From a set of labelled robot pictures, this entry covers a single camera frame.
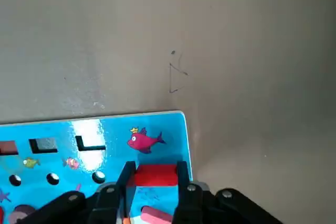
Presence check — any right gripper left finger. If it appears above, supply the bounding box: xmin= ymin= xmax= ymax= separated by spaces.
xmin=15 ymin=161 xmax=137 ymax=224

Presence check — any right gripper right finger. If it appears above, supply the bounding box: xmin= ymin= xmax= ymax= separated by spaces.
xmin=173 ymin=161 xmax=283 ymax=224

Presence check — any red rectangular block piece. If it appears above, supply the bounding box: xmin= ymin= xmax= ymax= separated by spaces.
xmin=125 ymin=164 xmax=179 ymax=219

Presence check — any colourful wooden toy board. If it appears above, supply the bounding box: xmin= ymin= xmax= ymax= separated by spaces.
xmin=0 ymin=110 xmax=194 ymax=224

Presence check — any pink greater-than sign piece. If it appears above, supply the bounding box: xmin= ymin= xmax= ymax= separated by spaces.
xmin=140 ymin=206 xmax=175 ymax=224

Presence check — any purple number eight piece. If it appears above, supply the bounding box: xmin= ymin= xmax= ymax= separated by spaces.
xmin=7 ymin=204 xmax=36 ymax=224

